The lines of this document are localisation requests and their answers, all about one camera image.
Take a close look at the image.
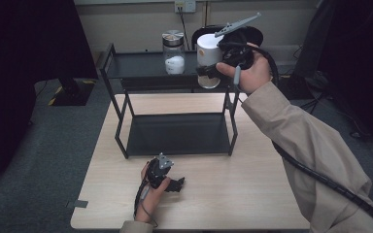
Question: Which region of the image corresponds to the glass jar with white lid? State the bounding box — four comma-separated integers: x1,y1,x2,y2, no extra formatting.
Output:
195,33,225,90

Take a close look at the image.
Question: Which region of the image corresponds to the black chair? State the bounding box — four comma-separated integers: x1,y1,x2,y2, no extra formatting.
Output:
191,24,264,93

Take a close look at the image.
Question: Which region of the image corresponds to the black striped stand base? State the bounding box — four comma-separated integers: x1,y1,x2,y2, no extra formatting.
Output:
48,77,98,108
276,74,316,101

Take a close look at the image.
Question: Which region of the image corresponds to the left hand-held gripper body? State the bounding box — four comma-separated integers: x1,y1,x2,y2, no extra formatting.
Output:
145,152,176,190

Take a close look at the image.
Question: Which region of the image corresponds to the grey tape piece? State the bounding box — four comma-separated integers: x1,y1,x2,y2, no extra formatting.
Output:
65,199,89,210

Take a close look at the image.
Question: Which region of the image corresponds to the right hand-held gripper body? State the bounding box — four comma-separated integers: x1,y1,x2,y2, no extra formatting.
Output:
214,12,262,71

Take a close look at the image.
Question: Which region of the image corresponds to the hand-held gripper cable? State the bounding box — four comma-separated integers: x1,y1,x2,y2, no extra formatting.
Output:
132,179,160,228
248,44,373,233

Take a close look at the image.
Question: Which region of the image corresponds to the white wall socket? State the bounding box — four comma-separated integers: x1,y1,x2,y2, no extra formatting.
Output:
174,0,197,15

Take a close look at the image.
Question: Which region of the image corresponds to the black wall socket cable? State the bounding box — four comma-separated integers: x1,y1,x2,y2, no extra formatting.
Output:
178,6,192,51

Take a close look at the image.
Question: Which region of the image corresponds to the dark curtain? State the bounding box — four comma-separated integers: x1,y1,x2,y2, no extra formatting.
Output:
293,0,373,160
0,0,98,186

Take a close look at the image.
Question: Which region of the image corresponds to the glass jar with silver lid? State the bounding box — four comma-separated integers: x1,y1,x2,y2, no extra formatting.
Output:
161,29,187,76

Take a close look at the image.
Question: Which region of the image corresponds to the person's left hand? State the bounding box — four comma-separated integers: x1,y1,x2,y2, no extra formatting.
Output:
134,161,172,224

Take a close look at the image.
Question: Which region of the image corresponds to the black floor cable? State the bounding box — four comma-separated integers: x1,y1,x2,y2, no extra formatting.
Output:
299,92,325,117

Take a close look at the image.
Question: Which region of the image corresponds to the left hand-held gripper cable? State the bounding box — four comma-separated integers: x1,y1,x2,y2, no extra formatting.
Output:
132,179,160,228

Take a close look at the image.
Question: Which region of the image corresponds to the black metal two-tier rack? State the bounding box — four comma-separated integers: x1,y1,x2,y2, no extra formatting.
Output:
98,38,251,160

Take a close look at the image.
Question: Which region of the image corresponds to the right hand-held gripper cable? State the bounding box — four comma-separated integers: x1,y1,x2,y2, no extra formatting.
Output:
248,44,373,233

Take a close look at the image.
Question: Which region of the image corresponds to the person's right hand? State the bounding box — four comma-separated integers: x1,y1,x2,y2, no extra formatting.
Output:
216,43,272,95

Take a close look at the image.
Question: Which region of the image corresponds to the beige wall conduit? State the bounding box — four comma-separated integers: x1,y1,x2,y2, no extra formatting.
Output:
203,0,212,27

